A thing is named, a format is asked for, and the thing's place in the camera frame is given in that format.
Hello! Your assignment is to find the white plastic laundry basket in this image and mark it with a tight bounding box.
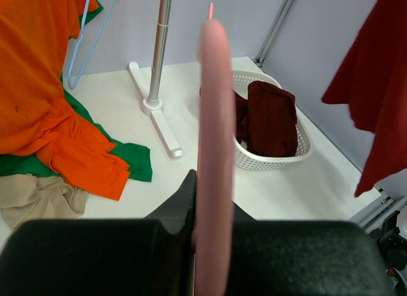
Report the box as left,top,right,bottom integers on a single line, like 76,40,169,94
233,70,313,171

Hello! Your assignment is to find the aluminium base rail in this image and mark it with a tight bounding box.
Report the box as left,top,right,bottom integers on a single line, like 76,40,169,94
349,185,406,234

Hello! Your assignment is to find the dark red shirt in basket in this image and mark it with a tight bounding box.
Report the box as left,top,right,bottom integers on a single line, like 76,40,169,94
200,80,299,158

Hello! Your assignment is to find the pink plastic hanger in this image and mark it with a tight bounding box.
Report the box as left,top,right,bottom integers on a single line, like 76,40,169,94
194,4,235,295

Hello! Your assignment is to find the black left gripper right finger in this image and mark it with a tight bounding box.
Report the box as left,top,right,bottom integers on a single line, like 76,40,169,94
227,206,392,295

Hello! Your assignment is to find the beige t shirt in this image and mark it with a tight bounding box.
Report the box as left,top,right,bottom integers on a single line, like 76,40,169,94
1,174,88,229

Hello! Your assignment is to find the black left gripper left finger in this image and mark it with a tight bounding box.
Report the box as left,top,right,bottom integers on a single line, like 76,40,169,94
1,170,197,295

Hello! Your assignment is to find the white metal clothes rack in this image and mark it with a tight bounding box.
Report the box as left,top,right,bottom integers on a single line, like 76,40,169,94
128,0,183,159

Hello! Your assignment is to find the orange t shirt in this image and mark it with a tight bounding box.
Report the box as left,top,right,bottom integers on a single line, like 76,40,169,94
1,0,130,200

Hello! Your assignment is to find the dark red t shirt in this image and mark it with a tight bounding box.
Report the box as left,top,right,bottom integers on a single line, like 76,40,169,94
322,0,406,197

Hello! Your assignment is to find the green t shirt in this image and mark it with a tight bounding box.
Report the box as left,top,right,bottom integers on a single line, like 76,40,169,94
0,0,154,183

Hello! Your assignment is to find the blue wire hanger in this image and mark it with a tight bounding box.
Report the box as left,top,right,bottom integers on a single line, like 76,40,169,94
67,0,121,90

